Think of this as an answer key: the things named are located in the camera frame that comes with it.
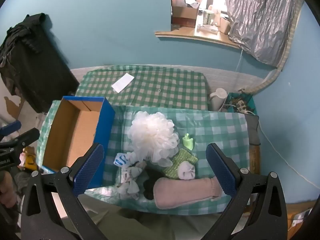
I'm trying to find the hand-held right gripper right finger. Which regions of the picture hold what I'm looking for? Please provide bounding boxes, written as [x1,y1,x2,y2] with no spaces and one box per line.
[200,142,292,240]

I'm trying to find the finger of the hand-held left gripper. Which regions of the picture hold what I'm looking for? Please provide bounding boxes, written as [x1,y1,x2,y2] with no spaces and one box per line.
[0,120,22,140]
[0,127,40,153]

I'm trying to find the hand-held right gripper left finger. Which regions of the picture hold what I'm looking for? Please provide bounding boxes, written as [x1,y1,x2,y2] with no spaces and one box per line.
[21,142,110,240]

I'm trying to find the white blue striped cloth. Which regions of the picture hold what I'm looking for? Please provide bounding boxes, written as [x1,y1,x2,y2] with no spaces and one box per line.
[114,152,137,168]

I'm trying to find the pale grey sock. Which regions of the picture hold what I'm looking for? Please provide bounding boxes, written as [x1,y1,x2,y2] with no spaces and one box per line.
[177,161,196,180]

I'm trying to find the blue cardboard box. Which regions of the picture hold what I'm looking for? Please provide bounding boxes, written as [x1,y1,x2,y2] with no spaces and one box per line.
[42,96,116,189]

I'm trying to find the green sparkly scrub cloth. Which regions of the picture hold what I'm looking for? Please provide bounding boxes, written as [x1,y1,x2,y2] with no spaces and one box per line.
[162,149,198,180]

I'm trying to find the light green cloth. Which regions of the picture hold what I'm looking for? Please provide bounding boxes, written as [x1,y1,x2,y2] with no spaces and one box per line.
[182,134,194,151]

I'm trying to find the pinkish grey towel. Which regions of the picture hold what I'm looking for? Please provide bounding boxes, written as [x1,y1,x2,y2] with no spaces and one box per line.
[153,176,224,210]

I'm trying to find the black cloth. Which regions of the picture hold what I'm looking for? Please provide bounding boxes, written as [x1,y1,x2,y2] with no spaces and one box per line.
[143,164,173,200]

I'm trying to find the white mesh bath loofah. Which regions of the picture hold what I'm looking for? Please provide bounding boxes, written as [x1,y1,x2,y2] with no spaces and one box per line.
[127,111,180,167]

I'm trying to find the person's left hand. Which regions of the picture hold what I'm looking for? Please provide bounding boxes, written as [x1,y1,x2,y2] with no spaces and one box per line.
[0,172,17,207]

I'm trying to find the yellow bag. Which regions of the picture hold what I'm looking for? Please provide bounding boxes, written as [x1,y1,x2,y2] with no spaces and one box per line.
[21,147,38,172]

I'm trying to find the wooden table leg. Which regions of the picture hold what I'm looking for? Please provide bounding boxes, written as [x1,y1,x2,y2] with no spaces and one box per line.
[246,115,262,178]

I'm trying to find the teal checkered plastic tablecloth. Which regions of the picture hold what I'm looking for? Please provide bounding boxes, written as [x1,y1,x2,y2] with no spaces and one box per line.
[36,100,250,215]

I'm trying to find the black hanging clothing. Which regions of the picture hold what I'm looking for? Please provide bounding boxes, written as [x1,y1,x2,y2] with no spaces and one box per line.
[0,12,80,114]

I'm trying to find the white plastic cup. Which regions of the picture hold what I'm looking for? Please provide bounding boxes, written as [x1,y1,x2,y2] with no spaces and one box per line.
[209,88,228,112]

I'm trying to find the blue storage basket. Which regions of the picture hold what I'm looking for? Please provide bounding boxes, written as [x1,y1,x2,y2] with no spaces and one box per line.
[225,91,258,117]

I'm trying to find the person's olive trousers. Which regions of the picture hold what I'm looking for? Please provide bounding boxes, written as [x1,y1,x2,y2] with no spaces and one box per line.
[77,195,225,240]

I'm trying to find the white paper slip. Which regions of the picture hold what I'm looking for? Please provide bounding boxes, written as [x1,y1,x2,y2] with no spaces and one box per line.
[111,74,134,93]

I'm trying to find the green checkered fabric tablecloth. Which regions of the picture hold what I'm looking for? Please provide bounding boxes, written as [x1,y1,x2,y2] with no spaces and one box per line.
[75,65,209,110]

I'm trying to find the wooden window sill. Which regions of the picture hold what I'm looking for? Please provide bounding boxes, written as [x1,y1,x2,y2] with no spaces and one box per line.
[154,25,240,49]

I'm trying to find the beige carton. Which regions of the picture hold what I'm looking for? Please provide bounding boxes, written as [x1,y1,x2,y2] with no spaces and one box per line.
[219,16,232,34]

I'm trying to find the white green jar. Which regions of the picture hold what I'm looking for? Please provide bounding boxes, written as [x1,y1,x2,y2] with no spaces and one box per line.
[202,9,216,25]

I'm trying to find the silver foil curtain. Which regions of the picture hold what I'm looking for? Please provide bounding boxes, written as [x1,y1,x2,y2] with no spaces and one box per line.
[220,0,302,68]

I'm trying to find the brown cardboard box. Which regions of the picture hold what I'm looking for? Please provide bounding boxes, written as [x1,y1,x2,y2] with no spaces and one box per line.
[172,5,199,27]

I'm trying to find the white hanging cable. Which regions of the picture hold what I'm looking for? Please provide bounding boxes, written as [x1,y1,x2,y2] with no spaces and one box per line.
[236,49,244,72]

